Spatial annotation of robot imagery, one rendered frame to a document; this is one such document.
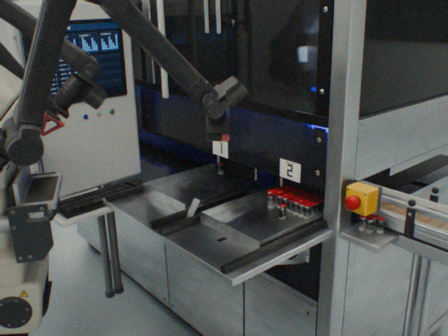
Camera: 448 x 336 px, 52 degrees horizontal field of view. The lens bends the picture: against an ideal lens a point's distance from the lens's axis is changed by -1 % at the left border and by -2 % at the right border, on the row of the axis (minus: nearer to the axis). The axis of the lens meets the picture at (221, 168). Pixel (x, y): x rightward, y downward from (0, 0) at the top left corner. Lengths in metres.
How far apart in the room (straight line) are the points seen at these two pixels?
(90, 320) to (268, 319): 1.10
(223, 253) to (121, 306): 1.45
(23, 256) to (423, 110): 1.30
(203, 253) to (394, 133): 0.70
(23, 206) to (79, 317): 1.44
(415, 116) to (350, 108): 0.38
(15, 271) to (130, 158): 0.88
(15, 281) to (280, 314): 0.90
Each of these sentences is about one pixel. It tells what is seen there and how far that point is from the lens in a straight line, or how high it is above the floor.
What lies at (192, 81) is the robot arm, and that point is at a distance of 1.17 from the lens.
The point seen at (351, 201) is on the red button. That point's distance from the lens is 1.32.
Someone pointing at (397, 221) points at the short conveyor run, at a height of 0.92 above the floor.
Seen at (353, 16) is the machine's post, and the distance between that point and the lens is 1.28.
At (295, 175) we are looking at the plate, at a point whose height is 1.01.
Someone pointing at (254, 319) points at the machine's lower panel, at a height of 0.37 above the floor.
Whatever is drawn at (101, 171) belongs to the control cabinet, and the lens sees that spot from 2.03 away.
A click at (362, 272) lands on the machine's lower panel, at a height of 0.67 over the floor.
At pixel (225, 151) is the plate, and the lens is 1.70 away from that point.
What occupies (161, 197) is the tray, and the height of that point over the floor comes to 0.90.
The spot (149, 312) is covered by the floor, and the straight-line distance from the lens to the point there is 2.60.
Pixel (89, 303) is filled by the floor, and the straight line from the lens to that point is 2.74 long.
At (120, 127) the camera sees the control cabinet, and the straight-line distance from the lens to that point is 2.03.
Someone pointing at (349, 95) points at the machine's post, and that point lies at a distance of 1.31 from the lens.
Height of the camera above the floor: 1.51
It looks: 19 degrees down
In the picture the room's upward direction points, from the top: 1 degrees counter-clockwise
